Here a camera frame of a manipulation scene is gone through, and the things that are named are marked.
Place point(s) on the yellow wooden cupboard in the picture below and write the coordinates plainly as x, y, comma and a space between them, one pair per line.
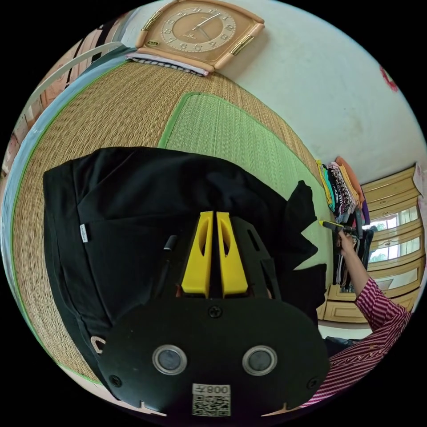
397, 240

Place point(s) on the black pants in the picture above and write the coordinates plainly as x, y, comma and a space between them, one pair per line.
133, 207

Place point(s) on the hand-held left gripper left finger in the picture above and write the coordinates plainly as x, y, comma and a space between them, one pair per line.
196, 267

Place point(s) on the dark hanging clothes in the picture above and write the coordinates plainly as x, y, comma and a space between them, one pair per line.
350, 270

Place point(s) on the pile of clothes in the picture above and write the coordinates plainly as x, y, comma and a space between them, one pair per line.
340, 190

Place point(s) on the beige square wall clock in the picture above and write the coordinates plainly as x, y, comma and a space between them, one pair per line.
196, 30

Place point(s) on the person's right hand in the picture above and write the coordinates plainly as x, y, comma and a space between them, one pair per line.
347, 245

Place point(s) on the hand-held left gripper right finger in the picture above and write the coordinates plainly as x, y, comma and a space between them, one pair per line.
233, 270

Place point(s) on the bed with woven mat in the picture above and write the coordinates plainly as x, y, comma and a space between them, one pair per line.
110, 116

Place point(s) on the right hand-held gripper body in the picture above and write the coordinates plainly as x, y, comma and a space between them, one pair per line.
343, 229

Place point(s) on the striped folded cloth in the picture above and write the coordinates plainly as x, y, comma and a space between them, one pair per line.
173, 64

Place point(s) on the person's right forearm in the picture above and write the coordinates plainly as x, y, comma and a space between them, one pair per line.
373, 293

